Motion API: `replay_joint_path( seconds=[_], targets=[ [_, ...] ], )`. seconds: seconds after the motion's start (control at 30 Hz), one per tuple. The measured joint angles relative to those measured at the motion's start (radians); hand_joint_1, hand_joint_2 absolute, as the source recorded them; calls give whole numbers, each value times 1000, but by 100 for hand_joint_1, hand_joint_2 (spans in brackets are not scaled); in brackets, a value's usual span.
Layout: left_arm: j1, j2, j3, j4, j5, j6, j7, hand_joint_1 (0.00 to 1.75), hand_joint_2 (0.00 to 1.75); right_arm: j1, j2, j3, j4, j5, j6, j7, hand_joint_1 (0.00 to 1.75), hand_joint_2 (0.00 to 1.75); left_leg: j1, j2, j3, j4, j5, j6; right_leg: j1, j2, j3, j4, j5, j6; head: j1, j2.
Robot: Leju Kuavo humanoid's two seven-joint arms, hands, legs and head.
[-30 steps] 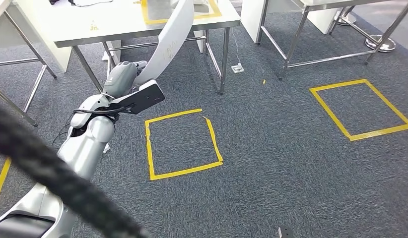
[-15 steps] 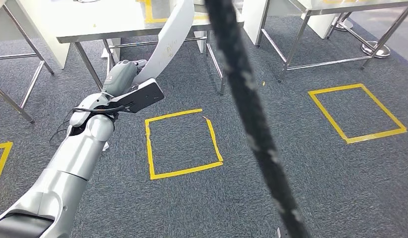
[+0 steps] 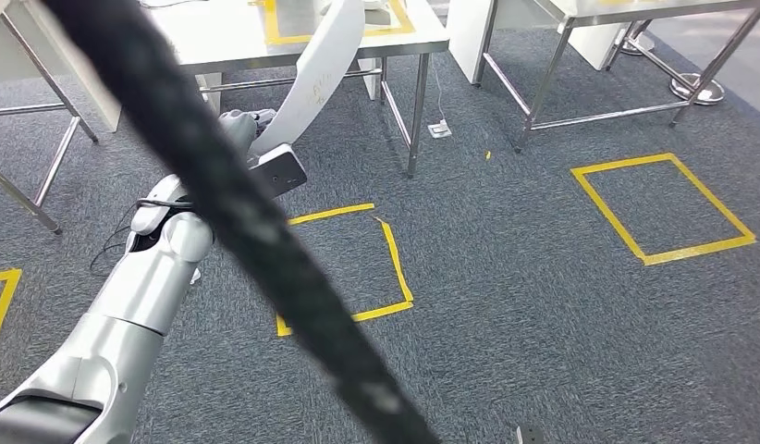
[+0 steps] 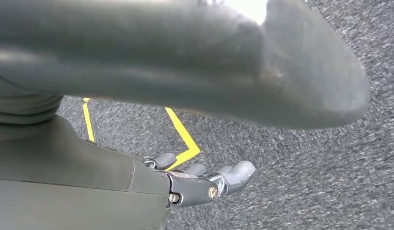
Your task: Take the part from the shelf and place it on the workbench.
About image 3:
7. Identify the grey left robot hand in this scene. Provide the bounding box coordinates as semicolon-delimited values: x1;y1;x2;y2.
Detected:
217;108;277;154

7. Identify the steel workbench table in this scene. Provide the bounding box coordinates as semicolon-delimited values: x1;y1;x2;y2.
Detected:
138;0;451;180

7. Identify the white board panel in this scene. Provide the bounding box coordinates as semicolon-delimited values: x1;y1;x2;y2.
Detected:
447;0;498;85
563;23;632;71
0;0;124;134

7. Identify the silver round stanchion base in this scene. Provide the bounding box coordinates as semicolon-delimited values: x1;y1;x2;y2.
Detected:
669;72;726;106
619;31;656;57

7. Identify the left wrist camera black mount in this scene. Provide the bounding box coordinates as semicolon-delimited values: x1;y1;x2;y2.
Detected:
248;143;308;199

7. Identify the thick black blurred strap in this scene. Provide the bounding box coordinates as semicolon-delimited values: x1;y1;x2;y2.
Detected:
40;0;443;444

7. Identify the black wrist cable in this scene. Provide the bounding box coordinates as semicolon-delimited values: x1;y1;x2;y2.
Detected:
89;197;196;277

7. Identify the thin white cable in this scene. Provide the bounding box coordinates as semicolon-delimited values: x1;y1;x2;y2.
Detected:
430;57;447;124

